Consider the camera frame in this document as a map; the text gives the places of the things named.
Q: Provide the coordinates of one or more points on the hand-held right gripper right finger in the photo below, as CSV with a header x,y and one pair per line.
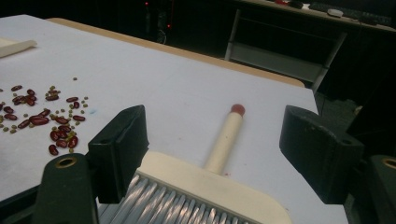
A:
x,y
320,155

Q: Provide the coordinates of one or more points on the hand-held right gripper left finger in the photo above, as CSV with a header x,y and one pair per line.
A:
x,y
120,149

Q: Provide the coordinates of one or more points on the cream hand brush red tip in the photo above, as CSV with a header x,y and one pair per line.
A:
x,y
199,183

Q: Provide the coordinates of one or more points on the scattered green mung beans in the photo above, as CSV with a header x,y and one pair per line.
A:
x,y
59,111

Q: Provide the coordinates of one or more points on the white table cover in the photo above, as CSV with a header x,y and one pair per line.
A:
x,y
174,87

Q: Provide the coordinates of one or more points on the scattered red kidney beans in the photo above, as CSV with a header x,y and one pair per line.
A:
x,y
39,120

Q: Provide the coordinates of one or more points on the dark device with red lights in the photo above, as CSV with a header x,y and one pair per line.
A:
x,y
160,21

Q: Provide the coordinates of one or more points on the wooden desk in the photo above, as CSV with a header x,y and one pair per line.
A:
x,y
314,15

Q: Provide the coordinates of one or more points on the white computer mouse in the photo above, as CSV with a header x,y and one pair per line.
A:
x,y
335,12

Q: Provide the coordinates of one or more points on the black keyboard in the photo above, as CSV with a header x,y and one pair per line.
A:
x,y
358,14

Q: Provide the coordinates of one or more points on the wooden block at edge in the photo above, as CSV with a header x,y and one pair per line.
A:
x,y
12,46

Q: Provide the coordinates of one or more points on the black object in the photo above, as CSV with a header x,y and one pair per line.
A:
x,y
295,4

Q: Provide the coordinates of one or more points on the red object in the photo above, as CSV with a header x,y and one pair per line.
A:
x,y
281,2

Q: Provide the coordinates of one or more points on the white metal shelf frame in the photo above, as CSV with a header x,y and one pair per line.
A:
x,y
274,60

